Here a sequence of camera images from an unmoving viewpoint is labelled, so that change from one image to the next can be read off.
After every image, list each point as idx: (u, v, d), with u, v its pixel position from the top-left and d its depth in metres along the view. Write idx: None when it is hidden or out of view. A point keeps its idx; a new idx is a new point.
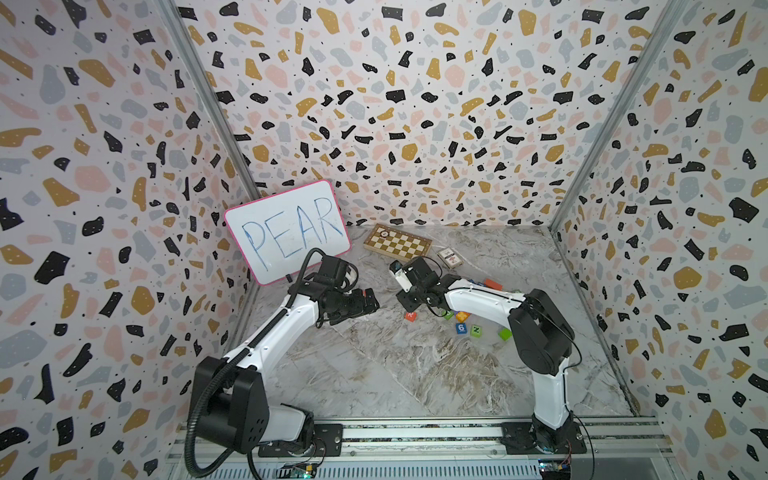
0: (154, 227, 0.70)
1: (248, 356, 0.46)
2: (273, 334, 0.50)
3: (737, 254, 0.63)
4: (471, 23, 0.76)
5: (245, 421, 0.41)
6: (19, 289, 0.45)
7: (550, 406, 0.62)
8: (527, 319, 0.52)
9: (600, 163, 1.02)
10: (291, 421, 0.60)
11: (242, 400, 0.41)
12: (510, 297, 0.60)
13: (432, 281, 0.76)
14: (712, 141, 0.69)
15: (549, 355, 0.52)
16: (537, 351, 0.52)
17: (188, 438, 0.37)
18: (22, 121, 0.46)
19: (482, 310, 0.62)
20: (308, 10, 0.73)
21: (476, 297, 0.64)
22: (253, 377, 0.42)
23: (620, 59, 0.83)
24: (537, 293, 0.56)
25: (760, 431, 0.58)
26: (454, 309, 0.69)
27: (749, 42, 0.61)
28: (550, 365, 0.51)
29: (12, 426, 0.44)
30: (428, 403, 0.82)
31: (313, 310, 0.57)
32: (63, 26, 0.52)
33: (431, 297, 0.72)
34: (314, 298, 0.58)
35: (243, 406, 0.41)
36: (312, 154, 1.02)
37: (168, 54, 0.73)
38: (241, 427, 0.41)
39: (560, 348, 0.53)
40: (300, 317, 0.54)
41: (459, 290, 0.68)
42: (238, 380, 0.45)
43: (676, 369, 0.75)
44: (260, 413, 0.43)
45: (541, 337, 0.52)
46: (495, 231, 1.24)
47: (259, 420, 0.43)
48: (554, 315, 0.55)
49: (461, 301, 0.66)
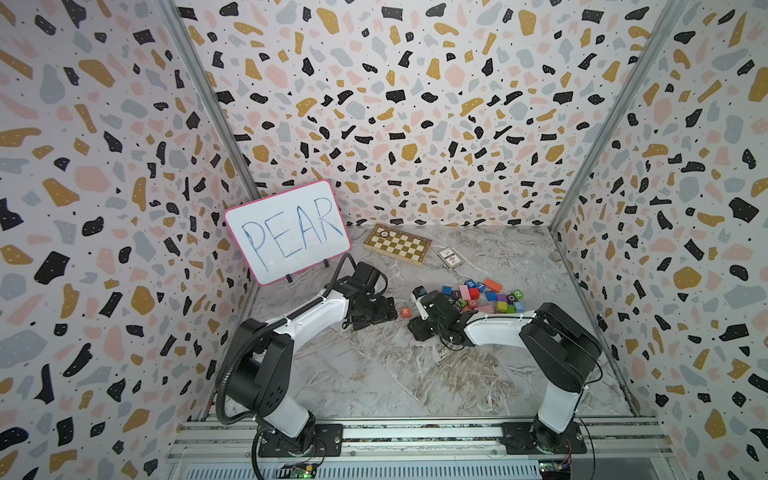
0: (154, 227, 0.70)
1: (285, 324, 0.50)
2: (311, 313, 0.55)
3: (737, 254, 0.63)
4: (471, 23, 0.76)
5: (267, 386, 0.44)
6: (19, 289, 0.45)
7: (565, 416, 0.60)
8: (541, 334, 0.51)
9: (600, 163, 1.02)
10: (296, 418, 0.61)
11: (272, 363, 0.45)
12: (522, 317, 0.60)
13: (453, 319, 0.76)
14: (712, 141, 0.69)
15: (572, 370, 0.49)
16: (557, 366, 0.49)
17: (221, 385, 0.46)
18: (22, 121, 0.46)
19: (503, 336, 0.61)
20: (308, 10, 0.73)
21: (492, 325, 0.64)
22: (285, 343, 0.46)
23: (620, 59, 0.83)
24: (548, 307, 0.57)
25: (760, 431, 0.58)
26: (478, 343, 0.68)
27: (749, 42, 0.61)
28: (577, 381, 0.48)
29: (12, 426, 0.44)
30: (428, 403, 0.82)
31: (343, 307, 0.61)
32: (62, 26, 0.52)
33: (454, 335, 0.73)
34: (346, 296, 0.63)
35: (270, 370, 0.45)
36: (312, 154, 1.02)
37: (168, 54, 0.73)
38: (262, 391, 0.45)
39: (584, 363, 0.50)
40: (335, 308, 0.59)
41: (476, 323, 0.68)
42: (272, 344, 0.49)
43: (676, 369, 0.75)
44: (280, 382, 0.46)
45: (560, 350, 0.50)
46: (495, 231, 1.24)
47: (277, 388, 0.45)
48: (569, 327, 0.53)
49: (480, 334, 0.66)
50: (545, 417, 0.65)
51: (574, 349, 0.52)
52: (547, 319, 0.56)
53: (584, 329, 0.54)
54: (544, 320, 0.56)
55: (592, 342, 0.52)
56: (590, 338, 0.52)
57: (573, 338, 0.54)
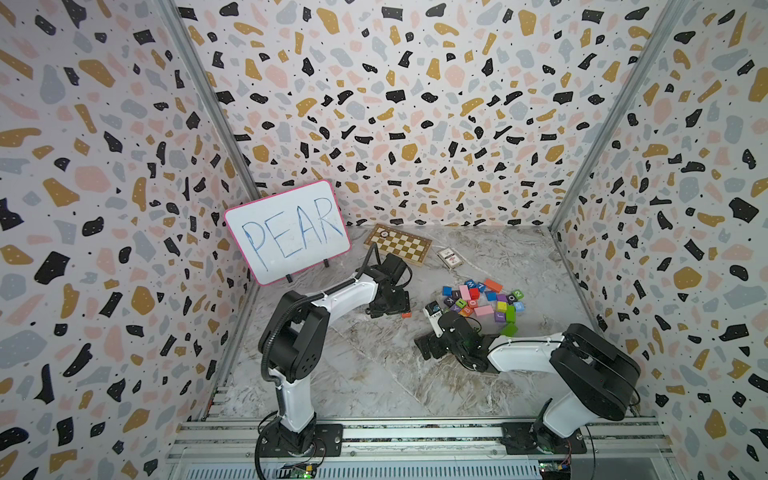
0: (155, 227, 0.71)
1: (322, 298, 0.55)
2: (346, 290, 0.60)
3: (737, 254, 0.63)
4: (471, 23, 0.76)
5: (304, 351, 0.49)
6: (19, 289, 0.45)
7: (573, 423, 0.59)
8: (573, 359, 0.48)
9: (600, 163, 1.02)
10: (303, 412, 0.62)
11: (310, 331, 0.49)
12: (550, 341, 0.55)
13: (474, 345, 0.72)
14: (712, 141, 0.69)
15: (613, 396, 0.45)
16: (595, 393, 0.46)
17: (264, 344, 0.51)
18: (22, 121, 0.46)
19: (530, 362, 0.57)
20: (308, 10, 0.73)
21: (518, 350, 0.60)
22: (322, 314, 0.50)
23: (620, 59, 0.83)
24: (577, 330, 0.52)
25: (760, 431, 0.58)
26: (502, 369, 0.65)
27: (749, 42, 0.61)
28: (619, 408, 0.44)
29: (12, 426, 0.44)
30: (428, 403, 0.82)
31: (373, 289, 0.65)
32: (63, 26, 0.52)
33: (477, 362, 0.69)
34: (376, 281, 0.67)
35: (308, 339, 0.49)
36: (312, 154, 1.02)
37: (168, 54, 0.73)
38: (299, 356, 0.50)
39: (623, 387, 0.46)
40: (366, 289, 0.63)
41: (499, 349, 0.65)
42: (310, 314, 0.53)
43: (676, 369, 0.75)
44: (315, 350, 0.50)
45: (595, 375, 0.47)
46: (495, 231, 1.24)
47: (313, 356, 0.50)
48: (602, 349, 0.50)
49: (505, 360, 0.63)
50: (550, 421, 0.64)
51: (610, 373, 0.48)
52: (577, 342, 0.53)
53: (618, 351, 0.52)
54: (573, 343, 0.52)
55: (629, 364, 0.49)
56: (626, 360, 0.49)
57: (607, 360, 0.50)
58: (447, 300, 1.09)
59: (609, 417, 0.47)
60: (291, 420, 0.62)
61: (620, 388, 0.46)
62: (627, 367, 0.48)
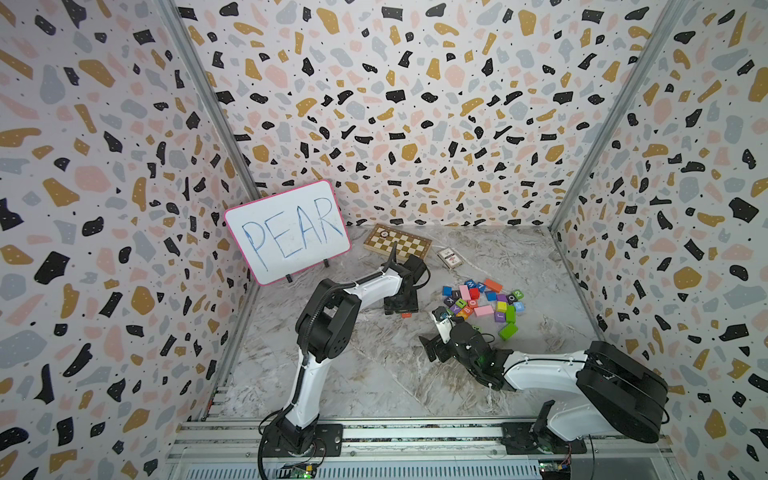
0: (154, 227, 0.70)
1: (353, 287, 0.60)
2: (373, 281, 0.65)
3: (737, 254, 0.63)
4: (471, 23, 0.76)
5: (338, 333, 0.54)
6: (19, 289, 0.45)
7: (579, 430, 0.59)
8: (601, 381, 0.46)
9: (600, 163, 1.02)
10: (312, 405, 0.63)
11: (343, 314, 0.55)
12: (572, 361, 0.53)
13: (487, 362, 0.68)
14: (712, 141, 0.69)
15: (646, 418, 0.44)
16: (627, 416, 0.44)
17: (310, 327, 0.57)
18: (22, 121, 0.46)
19: (548, 379, 0.55)
20: (308, 10, 0.73)
21: (537, 370, 0.57)
22: (355, 300, 0.56)
23: (620, 59, 0.83)
24: (599, 348, 0.50)
25: (760, 431, 0.58)
26: (518, 387, 0.62)
27: (749, 42, 0.61)
28: (654, 430, 0.43)
29: (12, 426, 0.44)
30: (428, 403, 0.82)
31: (398, 282, 0.70)
32: (62, 26, 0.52)
33: (492, 380, 0.66)
34: (401, 275, 0.72)
35: (342, 321, 0.55)
36: (312, 154, 1.02)
37: (168, 54, 0.73)
38: (333, 337, 0.55)
39: (654, 407, 0.45)
40: (392, 282, 0.68)
41: (517, 367, 0.62)
42: (345, 300, 0.59)
43: (676, 369, 0.75)
44: (347, 334, 0.56)
45: (626, 398, 0.45)
46: (495, 231, 1.24)
47: (344, 339, 0.56)
48: (627, 367, 0.48)
49: (522, 378, 0.60)
50: (555, 425, 0.64)
51: (639, 393, 0.46)
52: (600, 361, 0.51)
53: (644, 368, 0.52)
54: (597, 362, 0.51)
55: (657, 381, 0.47)
56: (654, 377, 0.47)
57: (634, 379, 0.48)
58: (447, 300, 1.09)
59: (644, 439, 0.45)
60: (299, 412, 0.63)
61: (652, 408, 0.45)
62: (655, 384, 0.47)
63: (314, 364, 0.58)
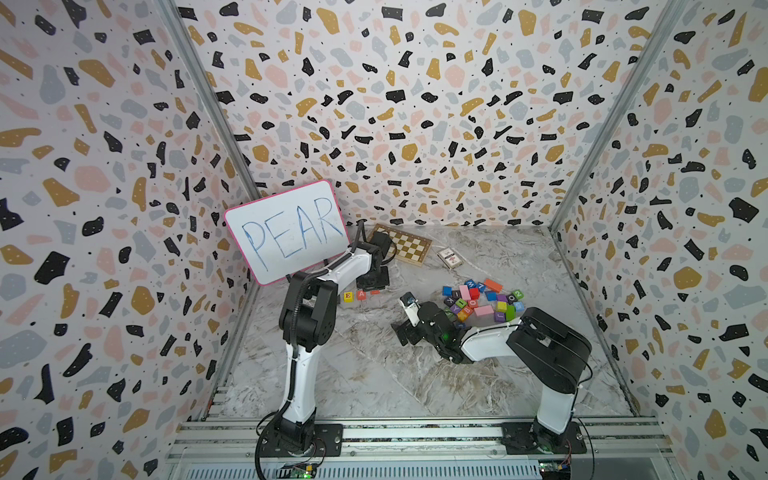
0: (155, 227, 0.71)
1: (327, 273, 0.62)
2: (345, 265, 0.66)
3: (736, 254, 0.63)
4: (471, 23, 0.76)
5: (323, 321, 0.56)
6: (19, 289, 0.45)
7: (564, 417, 0.59)
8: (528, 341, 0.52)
9: (600, 163, 1.02)
10: (308, 399, 0.64)
11: (323, 302, 0.56)
12: (511, 325, 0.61)
13: (450, 338, 0.75)
14: (712, 141, 0.69)
15: (565, 371, 0.49)
16: (547, 368, 0.50)
17: (294, 319, 0.58)
18: (22, 122, 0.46)
19: (498, 348, 0.60)
20: (308, 10, 0.73)
21: (485, 339, 0.64)
22: (332, 286, 0.57)
23: (620, 59, 0.83)
24: (533, 312, 0.56)
25: (760, 431, 0.58)
26: (475, 358, 0.68)
27: (749, 42, 0.61)
28: (571, 382, 0.48)
29: (12, 426, 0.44)
30: (428, 403, 0.82)
31: (368, 261, 0.72)
32: (62, 26, 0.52)
33: (453, 354, 0.72)
34: (369, 251, 0.74)
35: (324, 309, 0.56)
36: (312, 154, 1.02)
37: (168, 54, 0.73)
38: (319, 325, 0.57)
39: (574, 362, 0.50)
40: (363, 260, 0.70)
41: (470, 339, 0.69)
42: (321, 289, 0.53)
43: (676, 369, 0.75)
44: (332, 320, 0.58)
45: (547, 352, 0.51)
46: (495, 231, 1.24)
47: (330, 324, 0.58)
48: (556, 329, 0.54)
49: (477, 349, 0.66)
50: (544, 420, 0.65)
51: (562, 351, 0.52)
52: (534, 325, 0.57)
53: (568, 328, 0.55)
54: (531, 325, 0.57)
55: (579, 341, 0.53)
56: (576, 337, 0.53)
57: (560, 339, 0.55)
58: (447, 300, 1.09)
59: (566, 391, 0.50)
60: (297, 406, 0.63)
61: (572, 363, 0.50)
62: (576, 343, 0.52)
63: (305, 354, 0.59)
